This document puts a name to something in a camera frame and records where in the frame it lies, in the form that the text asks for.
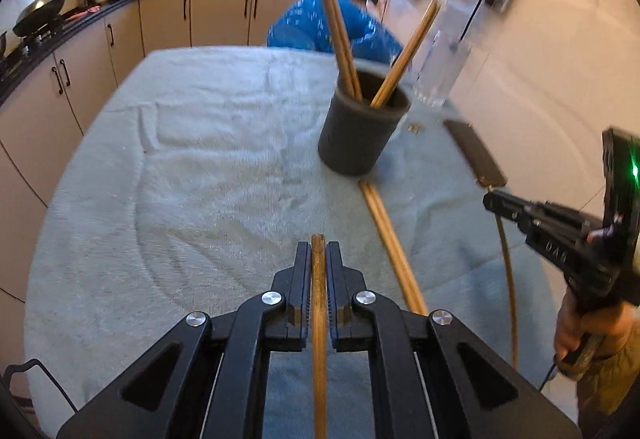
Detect brown bamboo chopstick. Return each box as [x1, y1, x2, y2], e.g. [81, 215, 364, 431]
[359, 181, 422, 316]
[370, 1, 436, 108]
[311, 234, 328, 439]
[494, 211, 519, 368]
[376, 1, 442, 110]
[366, 183, 430, 318]
[309, 0, 358, 100]
[317, 0, 364, 102]

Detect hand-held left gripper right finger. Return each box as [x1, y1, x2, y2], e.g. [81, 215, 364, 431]
[325, 241, 583, 439]

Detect person's right forearm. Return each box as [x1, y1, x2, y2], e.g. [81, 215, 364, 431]
[575, 334, 640, 420]

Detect black wok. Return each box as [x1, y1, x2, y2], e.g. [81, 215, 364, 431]
[12, 0, 96, 38]

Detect beige base cabinets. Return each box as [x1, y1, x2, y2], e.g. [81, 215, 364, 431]
[0, 0, 312, 305]

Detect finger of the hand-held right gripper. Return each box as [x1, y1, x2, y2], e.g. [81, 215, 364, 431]
[486, 205, 593, 235]
[482, 191, 607, 231]

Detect black cable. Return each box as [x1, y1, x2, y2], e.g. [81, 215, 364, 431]
[537, 353, 562, 392]
[0, 358, 79, 416]

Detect grey-blue towel table cover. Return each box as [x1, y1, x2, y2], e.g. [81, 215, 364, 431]
[22, 46, 566, 439]

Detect dark grey utensil holder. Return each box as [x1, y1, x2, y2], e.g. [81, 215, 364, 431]
[318, 70, 413, 176]

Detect blue plastic bag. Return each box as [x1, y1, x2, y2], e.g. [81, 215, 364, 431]
[267, 0, 404, 66]

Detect person's right hand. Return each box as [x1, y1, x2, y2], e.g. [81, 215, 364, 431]
[554, 291, 633, 361]

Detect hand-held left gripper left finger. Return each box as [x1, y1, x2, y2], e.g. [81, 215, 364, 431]
[57, 241, 313, 439]

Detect clear plastic water bottle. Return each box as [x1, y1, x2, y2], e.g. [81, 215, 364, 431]
[412, 0, 495, 108]

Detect gas stove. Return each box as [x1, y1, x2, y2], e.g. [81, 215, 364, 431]
[0, 21, 68, 80]

